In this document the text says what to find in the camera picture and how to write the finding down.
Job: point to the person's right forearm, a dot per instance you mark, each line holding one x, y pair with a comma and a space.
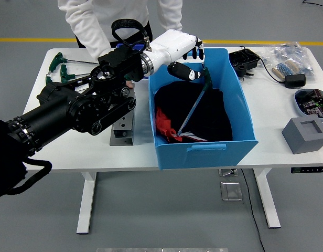
90, 36

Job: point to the small metal floor plate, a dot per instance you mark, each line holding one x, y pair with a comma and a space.
227, 172

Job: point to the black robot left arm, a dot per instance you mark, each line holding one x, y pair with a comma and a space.
46, 118

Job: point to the clear plastic component bags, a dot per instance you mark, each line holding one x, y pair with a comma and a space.
287, 52

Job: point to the large light blue box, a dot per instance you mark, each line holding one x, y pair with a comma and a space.
203, 157

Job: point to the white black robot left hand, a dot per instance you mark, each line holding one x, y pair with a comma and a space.
169, 44

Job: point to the black plastic tray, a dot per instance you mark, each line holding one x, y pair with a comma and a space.
244, 59

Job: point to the black power adapter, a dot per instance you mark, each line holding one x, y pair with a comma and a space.
295, 81

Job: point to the black table control panel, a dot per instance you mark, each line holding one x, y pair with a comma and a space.
308, 170

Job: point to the beige resistor tape strip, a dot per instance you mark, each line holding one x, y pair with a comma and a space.
284, 69

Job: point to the person's right hand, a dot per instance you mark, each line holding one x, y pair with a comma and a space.
130, 85

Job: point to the person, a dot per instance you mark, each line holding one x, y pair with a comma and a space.
98, 15

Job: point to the grey block with square recess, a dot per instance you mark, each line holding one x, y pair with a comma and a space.
305, 141

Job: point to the square metal floor plate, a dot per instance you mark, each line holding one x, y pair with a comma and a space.
231, 191

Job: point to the light blue parts dish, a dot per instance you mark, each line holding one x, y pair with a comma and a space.
312, 103

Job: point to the white table leg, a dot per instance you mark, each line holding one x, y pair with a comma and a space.
267, 199
86, 202

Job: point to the person's left forearm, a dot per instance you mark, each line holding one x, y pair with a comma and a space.
172, 15

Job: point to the red cloth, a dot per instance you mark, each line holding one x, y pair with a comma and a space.
162, 120

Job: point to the grey metal tool stand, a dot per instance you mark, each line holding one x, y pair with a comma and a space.
122, 131

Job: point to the black cloth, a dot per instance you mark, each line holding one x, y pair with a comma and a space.
216, 118

